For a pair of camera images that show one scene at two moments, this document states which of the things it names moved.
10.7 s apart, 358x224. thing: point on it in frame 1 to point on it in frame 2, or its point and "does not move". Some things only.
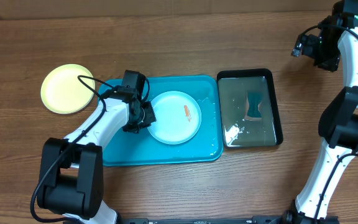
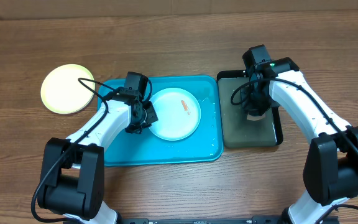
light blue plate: x=178 y=117 does not move
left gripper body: x=146 y=116 does not move
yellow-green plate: x=62 y=92 does not move
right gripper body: x=312 y=43 to x=256 y=109
